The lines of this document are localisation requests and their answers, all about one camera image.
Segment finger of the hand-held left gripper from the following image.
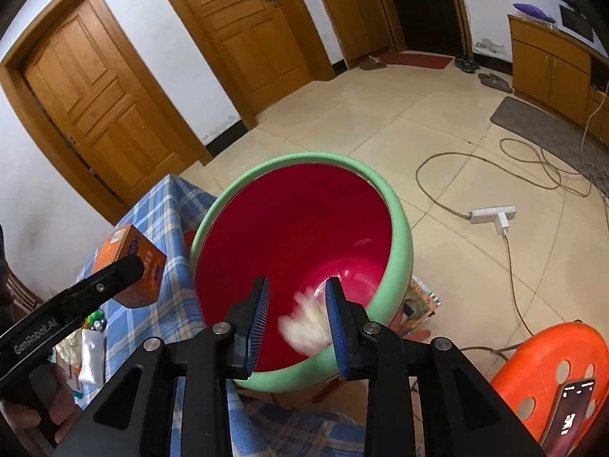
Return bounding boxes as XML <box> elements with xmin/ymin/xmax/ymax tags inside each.
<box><xmin>57</xmin><ymin>254</ymin><xmax>146</xmax><ymax>319</ymax></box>

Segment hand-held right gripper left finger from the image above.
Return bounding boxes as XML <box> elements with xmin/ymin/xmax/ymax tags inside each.
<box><xmin>50</xmin><ymin>276</ymin><xmax>272</xmax><ymax>457</ymax></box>

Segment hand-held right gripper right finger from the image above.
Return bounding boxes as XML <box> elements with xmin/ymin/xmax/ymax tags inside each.
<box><xmin>324</xmin><ymin>276</ymin><xmax>548</xmax><ymax>457</ymax></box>

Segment white tissue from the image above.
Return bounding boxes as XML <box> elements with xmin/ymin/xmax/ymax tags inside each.
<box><xmin>277</xmin><ymin>290</ymin><xmax>334</xmax><ymax>355</ymax></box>

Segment orange cardboard box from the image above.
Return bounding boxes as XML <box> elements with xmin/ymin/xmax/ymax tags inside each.
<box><xmin>90</xmin><ymin>225</ymin><xmax>168</xmax><ymax>308</ymax></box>

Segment red basin with green rim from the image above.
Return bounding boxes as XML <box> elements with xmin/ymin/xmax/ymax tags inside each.
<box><xmin>189</xmin><ymin>151</ymin><xmax>414</xmax><ymax>393</ymax></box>

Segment person's left hand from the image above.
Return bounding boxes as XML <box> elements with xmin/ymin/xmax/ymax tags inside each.
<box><xmin>29</xmin><ymin>364</ymin><xmax>84</xmax><ymax>444</ymax></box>

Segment wooden chair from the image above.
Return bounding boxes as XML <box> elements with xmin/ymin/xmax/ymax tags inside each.
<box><xmin>0</xmin><ymin>257</ymin><xmax>45</xmax><ymax>325</ymax></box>

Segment white plastic bag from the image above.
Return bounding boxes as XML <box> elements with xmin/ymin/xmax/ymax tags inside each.
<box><xmin>78</xmin><ymin>328</ymin><xmax>111</xmax><ymax>386</ymax></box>

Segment colourful magazine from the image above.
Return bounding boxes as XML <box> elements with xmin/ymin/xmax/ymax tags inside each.
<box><xmin>395</xmin><ymin>276</ymin><xmax>442</xmax><ymax>339</ymax></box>

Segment blue plaid tablecloth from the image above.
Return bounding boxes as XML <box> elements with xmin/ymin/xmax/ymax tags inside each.
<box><xmin>76</xmin><ymin>175</ymin><xmax>381</xmax><ymax>457</ymax></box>

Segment wooden panel door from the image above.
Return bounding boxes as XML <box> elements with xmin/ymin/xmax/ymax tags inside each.
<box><xmin>0</xmin><ymin>0</ymin><xmax>212</xmax><ymax>224</ymax></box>

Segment white power strip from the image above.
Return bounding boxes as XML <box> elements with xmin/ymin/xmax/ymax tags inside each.
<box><xmin>470</xmin><ymin>206</ymin><xmax>517</xmax><ymax>224</ymax></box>

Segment orange plastic stool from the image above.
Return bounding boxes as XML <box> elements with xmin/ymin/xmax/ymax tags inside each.
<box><xmin>490</xmin><ymin>322</ymin><xmax>609</xmax><ymax>457</ymax></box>

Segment black smartphone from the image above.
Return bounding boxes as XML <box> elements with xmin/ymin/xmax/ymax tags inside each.
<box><xmin>542</xmin><ymin>377</ymin><xmax>596</xmax><ymax>455</ymax></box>

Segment red doormat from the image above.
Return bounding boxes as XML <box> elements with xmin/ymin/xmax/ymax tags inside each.
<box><xmin>378</xmin><ymin>52</ymin><xmax>453</xmax><ymax>70</ymax></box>

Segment grey floor mat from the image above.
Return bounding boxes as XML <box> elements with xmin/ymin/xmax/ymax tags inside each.
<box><xmin>490</xmin><ymin>96</ymin><xmax>591</xmax><ymax>172</ymax></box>

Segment grey slippers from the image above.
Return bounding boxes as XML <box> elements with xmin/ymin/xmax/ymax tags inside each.
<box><xmin>478</xmin><ymin>72</ymin><xmax>515</xmax><ymax>94</ymax></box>

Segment small wooden cabinet door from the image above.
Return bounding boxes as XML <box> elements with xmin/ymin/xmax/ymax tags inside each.
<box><xmin>318</xmin><ymin>0</ymin><xmax>393</xmax><ymax>64</ymax></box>

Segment dark entrance door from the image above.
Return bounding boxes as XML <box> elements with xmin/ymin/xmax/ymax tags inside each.
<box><xmin>364</xmin><ymin>0</ymin><xmax>474</xmax><ymax>55</ymax></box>

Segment wooden cabinet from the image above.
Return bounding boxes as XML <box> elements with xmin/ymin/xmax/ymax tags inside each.
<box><xmin>508</xmin><ymin>13</ymin><xmax>609</xmax><ymax>129</ymax></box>

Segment purple cloth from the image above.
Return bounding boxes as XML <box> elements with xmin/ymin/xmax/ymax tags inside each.
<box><xmin>513</xmin><ymin>3</ymin><xmax>556</xmax><ymax>24</ymax></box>

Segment black monitor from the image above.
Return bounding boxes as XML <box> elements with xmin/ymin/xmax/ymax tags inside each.
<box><xmin>559</xmin><ymin>4</ymin><xmax>595</xmax><ymax>43</ymax></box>

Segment grey coiled cable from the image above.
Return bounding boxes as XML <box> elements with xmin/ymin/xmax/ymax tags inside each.
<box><xmin>416</xmin><ymin>138</ymin><xmax>609</xmax><ymax>222</ymax></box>

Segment grey charger cable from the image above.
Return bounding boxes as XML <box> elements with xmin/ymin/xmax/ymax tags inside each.
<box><xmin>457</xmin><ymin>234</ymin><xmax>583</xmax><ymax>358</ymax></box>

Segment wooden door with metal handle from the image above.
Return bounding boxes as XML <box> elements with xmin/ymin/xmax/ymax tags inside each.
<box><xmin>145</xmin><ymin>0</ymin><xmax>336</xmax><ymax>129</ymax></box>

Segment white cable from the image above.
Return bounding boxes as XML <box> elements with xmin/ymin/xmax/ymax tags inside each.
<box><xmin>581</xmin><ymin>86</ymin><xmax>609</xmax><ymax>186</ymax></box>

